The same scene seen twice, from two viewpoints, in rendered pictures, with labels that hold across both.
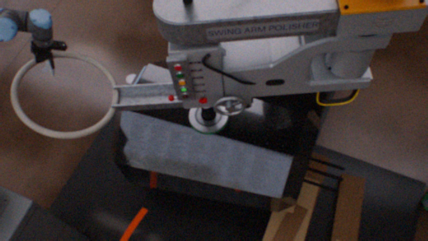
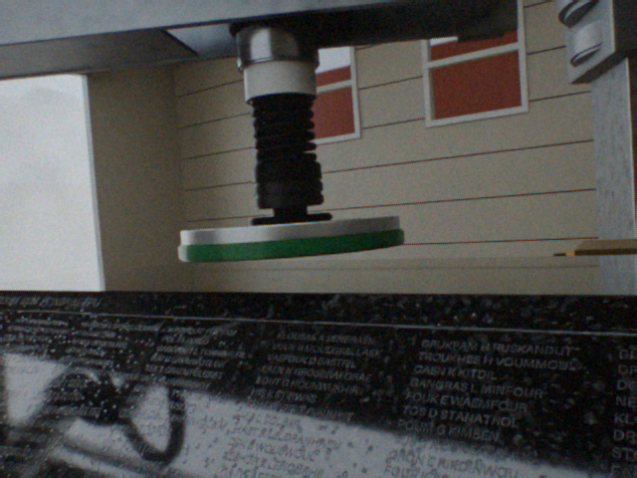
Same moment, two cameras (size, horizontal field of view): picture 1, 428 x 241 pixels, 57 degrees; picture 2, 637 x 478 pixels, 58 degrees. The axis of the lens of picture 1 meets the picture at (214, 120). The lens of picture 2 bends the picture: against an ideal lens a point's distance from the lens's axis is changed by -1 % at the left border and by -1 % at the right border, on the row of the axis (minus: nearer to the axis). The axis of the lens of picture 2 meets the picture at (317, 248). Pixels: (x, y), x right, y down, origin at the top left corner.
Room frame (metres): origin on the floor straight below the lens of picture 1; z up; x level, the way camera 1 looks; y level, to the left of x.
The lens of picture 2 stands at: (0.53, -0.04, 0.91)
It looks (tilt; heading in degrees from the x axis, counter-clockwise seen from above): 3 degrees down; 4
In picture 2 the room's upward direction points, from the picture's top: 4 degrees counter-clockwise
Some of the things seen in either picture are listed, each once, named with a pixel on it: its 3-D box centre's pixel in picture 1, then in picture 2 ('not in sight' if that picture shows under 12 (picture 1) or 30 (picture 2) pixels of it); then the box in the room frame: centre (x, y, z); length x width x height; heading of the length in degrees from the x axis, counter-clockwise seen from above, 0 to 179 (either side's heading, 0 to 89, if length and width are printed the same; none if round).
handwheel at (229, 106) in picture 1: (229, 99); not in sight; (0.97, -0.08, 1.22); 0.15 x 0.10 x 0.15; 84
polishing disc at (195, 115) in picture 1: (208, 115); (291, 229); (1.10, 0.02, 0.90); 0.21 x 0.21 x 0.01
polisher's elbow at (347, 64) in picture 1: (351, 48); not in sight; (1.04, -0.63, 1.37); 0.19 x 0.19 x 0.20
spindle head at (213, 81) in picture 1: (217, 62); not in sight; (1.09, -0.05, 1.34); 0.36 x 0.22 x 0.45; 84
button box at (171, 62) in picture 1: (181, 79); not in sight; (1.00, 0.11, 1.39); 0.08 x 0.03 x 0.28; 84
